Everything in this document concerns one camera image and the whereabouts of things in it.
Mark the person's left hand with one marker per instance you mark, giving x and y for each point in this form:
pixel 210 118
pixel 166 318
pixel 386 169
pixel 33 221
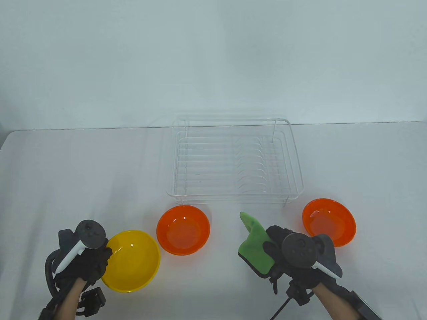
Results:
pixel 91 266

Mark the person's right hand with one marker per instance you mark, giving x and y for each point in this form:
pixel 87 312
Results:
pixel 272 248

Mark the yellow bowl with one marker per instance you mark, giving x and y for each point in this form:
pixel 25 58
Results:
pixel 133 263

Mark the orange bowl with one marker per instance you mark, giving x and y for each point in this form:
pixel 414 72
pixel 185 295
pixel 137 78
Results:
pixel 330 221
pixel 183 231

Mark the person's left forearm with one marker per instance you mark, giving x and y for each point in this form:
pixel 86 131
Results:
pixel 68 300

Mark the person's right forearm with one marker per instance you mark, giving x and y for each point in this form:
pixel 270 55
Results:
pixel 333 303

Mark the grey and white controller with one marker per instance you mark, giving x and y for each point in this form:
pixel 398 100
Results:
pixel 297 248
pixel 90 233

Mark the grey wrist sensor box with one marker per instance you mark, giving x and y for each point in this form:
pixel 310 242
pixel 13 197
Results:
pixel 43 315
pixel 367 310

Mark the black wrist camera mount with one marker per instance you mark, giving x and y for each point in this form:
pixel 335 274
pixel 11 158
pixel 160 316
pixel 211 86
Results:
pixel 300 293
pixel 95 300

